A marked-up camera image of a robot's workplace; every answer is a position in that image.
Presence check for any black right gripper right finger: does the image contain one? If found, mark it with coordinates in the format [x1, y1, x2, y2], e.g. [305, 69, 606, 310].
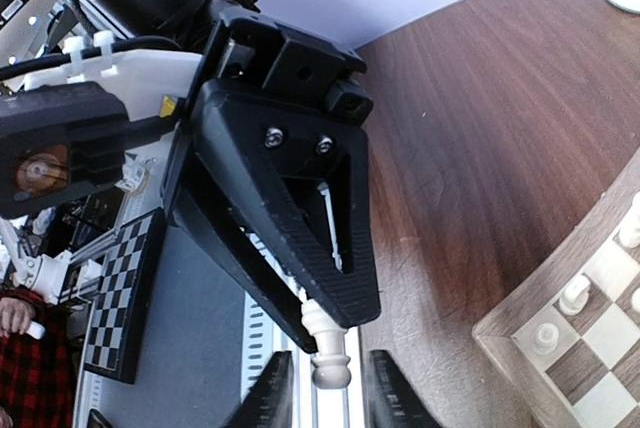
[364, 350, 442, 428]

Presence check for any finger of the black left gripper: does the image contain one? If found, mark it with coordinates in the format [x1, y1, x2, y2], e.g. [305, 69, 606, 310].
[191, 80, 381, 328]
[172, 183, 317, 353]

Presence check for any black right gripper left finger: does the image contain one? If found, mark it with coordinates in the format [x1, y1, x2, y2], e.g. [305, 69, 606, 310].
[223, 351, 294, 428]

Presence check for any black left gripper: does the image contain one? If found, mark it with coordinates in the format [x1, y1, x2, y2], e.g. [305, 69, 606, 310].
[96, 0, 373, 218]

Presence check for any white chess pawn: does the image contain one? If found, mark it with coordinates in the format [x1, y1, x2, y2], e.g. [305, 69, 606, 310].
[630, 289, 640, 313]
[558, 274, 591, 316]
[301, 299, 352, 390]

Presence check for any white chess rook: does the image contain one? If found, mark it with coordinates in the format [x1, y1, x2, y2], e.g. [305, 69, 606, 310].
[532, 322, 560, 356]

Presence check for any white chess knight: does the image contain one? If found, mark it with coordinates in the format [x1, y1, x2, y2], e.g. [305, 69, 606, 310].
[618, 192, 640, 249]

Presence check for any spare chess board background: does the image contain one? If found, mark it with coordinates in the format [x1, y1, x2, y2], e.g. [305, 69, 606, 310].
[84, 208, 166, 384]

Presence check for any wooden chess board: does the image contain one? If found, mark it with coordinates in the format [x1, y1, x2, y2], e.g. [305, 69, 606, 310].
[473, 155, 639, 427]

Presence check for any person in red plaid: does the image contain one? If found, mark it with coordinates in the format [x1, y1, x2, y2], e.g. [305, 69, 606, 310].
[1, 287, 75, 427]

